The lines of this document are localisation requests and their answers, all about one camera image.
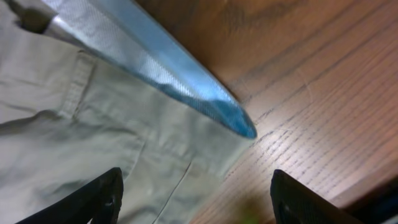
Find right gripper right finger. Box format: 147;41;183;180
270;169;360;224

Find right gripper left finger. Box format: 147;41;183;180
17;167;124;224

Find khaki green shorts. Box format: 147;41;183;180
1;1;257;223

